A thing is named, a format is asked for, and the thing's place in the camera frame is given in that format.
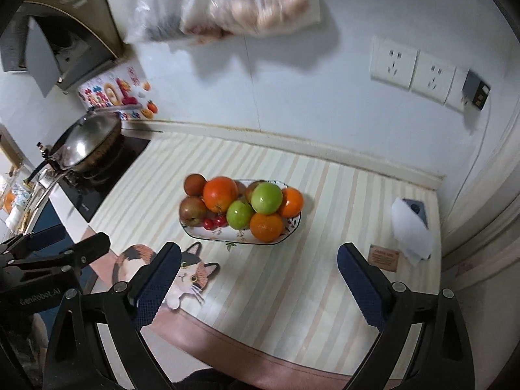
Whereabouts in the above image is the red yellow apple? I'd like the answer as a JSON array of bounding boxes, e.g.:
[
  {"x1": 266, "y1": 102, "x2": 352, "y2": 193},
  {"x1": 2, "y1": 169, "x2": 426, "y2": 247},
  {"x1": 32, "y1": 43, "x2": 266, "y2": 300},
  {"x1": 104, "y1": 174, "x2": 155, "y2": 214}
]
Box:
[{"x1": 179, "y1": 196, "x2": 207, "y2": 227}]

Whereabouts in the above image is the large orange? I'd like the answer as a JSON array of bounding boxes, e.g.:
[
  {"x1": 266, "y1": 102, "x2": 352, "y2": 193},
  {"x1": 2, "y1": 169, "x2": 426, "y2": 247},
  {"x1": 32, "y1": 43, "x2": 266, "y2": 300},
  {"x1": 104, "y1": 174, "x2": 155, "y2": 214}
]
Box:
[{"x1": 202, "y1": 176, "x2": 238, "y2": 214}]

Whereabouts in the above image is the brown kiwi fruit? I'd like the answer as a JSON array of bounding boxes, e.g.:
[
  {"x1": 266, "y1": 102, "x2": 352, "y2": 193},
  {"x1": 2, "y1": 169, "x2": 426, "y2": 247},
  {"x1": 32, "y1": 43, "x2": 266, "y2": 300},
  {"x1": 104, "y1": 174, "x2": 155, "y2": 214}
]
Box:
[{"x1": 244, "y1": 180, "x2": 264, "y2": 203}]

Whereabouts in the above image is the black gas stove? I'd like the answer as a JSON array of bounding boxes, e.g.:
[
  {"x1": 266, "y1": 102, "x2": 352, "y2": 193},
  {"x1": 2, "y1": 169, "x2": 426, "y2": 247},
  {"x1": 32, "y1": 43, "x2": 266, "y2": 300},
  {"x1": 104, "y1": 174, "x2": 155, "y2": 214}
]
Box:
[{"x1": 59, "y1": 135, "x2": 150, "y2": 223}]

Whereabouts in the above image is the brown Green Life label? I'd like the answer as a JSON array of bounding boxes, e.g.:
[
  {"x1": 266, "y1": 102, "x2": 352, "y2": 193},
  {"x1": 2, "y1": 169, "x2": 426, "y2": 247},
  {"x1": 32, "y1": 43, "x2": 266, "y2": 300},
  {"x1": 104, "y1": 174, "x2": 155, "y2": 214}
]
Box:
[{"x1": 368, "y1": 245, "x2": 400, "y2": 272}]

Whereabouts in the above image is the white tissue paper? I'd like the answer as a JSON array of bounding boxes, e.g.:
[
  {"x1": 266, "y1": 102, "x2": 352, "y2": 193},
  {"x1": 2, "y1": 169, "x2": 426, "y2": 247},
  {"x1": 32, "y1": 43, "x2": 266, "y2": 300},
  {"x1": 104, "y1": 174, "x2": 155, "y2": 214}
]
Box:
[{"x1": 390, "y1": 198, "x2": 434, "y2": 266}]

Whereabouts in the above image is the steel wok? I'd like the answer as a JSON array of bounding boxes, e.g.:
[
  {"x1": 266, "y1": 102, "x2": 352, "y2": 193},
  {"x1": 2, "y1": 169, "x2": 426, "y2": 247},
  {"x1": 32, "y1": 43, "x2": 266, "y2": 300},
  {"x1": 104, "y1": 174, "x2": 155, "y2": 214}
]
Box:
[{"x1": 24, "y1": 103, "x2": 142, "y2": 184}]

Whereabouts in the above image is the cat shaped mat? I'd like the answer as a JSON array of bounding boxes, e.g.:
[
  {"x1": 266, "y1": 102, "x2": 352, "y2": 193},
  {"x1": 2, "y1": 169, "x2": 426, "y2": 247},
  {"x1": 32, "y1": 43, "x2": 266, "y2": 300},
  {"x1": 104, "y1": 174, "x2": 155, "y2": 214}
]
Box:
[{"x1": 112, "y1": 242, "x2": 220, "y2": 311}]

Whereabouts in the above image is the black tissue holder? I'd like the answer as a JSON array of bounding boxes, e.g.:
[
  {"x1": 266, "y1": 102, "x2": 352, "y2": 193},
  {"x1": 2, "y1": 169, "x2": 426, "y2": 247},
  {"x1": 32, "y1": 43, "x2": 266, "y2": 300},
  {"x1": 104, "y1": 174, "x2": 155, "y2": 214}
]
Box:
[{"x1": 404, "y1": 198, "x2": 428, "y2": 227}]

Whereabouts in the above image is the striped table mat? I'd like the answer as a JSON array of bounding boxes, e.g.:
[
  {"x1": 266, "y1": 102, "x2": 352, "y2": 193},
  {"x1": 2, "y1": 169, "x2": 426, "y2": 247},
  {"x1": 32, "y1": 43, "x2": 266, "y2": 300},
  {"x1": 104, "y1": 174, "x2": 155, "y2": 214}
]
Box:
[{"x1": 91, "y1": 133, "x2": 440, "y2": 389}]

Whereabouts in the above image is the red cherry tomato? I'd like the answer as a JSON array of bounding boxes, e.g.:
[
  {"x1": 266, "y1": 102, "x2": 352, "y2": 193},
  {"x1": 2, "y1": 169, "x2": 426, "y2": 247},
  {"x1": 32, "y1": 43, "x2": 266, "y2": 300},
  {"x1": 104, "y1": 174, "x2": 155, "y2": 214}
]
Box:
[{"x1": 203, "y1": 217, "x2": 215, "y2": 231}]

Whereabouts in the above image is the dark red apple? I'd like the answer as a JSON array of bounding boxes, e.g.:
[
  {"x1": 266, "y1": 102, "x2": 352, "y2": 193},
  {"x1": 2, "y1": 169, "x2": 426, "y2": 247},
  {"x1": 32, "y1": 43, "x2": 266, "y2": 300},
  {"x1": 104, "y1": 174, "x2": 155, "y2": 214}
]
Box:
[{"x1": 183, "y1": 174, "x2": 206, "y2": 197}]

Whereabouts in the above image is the floral ceramic plate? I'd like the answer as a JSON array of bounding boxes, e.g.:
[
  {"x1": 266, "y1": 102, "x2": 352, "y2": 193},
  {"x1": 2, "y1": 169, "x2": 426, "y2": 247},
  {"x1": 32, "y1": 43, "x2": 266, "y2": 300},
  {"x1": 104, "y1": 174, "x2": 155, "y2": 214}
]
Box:
[{"x1": 179, "y1": 178, "x2": 303, "y2": 246}]

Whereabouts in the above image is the green apple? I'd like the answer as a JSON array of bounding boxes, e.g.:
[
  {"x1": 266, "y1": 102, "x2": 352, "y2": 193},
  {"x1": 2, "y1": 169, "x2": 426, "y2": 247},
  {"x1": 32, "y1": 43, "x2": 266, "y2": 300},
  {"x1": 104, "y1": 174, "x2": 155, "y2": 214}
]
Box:
[
  {"x1": 227, "y1": 199, "x2": 255, "y2": 230},
  {"x1": 251, "y1": 182, "x2": 283, "y2": 215}
]

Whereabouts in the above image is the range hood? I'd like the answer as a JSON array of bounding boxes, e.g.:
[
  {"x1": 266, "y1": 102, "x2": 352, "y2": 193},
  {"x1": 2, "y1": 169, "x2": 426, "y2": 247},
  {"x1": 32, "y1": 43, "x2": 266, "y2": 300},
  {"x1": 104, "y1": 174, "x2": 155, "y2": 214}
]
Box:
[{"x1": 1, "y1": 0, "x2": 124, "y2": 96}]

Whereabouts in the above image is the colourful wall sticker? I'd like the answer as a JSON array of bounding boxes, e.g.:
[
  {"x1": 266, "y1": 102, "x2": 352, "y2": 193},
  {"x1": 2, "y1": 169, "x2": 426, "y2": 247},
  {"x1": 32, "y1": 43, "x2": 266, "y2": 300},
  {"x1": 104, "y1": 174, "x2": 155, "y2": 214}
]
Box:
[{"x1": 77, "y1": 62, "x2": 159, "y2": 122}]

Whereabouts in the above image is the black wall adapter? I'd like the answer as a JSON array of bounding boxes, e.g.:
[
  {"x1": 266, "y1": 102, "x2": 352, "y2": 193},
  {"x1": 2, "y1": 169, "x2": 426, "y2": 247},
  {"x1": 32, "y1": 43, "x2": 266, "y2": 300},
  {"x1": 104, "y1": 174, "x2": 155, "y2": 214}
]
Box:
[{"x1": 462, "y1": 70, "x2": 491, "y2": 111}]

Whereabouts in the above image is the right white wall socket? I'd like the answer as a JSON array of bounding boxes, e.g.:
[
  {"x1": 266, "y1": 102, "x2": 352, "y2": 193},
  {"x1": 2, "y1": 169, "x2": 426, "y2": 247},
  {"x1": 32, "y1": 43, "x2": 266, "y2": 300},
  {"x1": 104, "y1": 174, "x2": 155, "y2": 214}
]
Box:
[{"x1": 411, "y1": 50, "x2": 456, "y2": 104}]

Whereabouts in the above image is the white wall socket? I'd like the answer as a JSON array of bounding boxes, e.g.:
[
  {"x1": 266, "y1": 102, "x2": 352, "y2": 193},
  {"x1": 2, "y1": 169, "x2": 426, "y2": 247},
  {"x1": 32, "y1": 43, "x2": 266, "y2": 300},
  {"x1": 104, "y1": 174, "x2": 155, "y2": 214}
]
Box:
[
  {"x1": 411, "y1": 50, "x2": 456, "y2": 104},
  {"x1": 369, "y1": 37, "x2": 419, "y2": 90}
]

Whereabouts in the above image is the left white wall socket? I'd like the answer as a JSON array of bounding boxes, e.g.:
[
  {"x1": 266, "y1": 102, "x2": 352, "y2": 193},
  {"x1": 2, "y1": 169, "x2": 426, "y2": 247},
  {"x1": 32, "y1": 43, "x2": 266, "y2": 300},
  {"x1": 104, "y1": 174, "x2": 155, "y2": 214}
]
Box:
[{"x1": 369, "y1": 37, "x2": 419, "y2": 90}]

